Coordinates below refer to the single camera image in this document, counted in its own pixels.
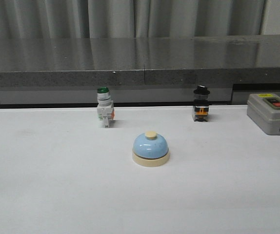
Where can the black rotary selector switch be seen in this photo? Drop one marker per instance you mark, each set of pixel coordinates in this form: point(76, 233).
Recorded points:
point(201, 106)

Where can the green pushbutton switch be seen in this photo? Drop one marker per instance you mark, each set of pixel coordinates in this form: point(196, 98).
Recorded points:
point(105, 107)

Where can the grey on-off switch box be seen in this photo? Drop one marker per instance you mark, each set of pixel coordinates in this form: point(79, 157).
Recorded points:
point(264, 110)

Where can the grey curtain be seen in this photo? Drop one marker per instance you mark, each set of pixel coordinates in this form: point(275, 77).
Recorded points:
point(31, 19)

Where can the blue and cream call bell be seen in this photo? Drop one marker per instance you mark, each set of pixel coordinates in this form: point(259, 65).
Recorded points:
point(150, 149)

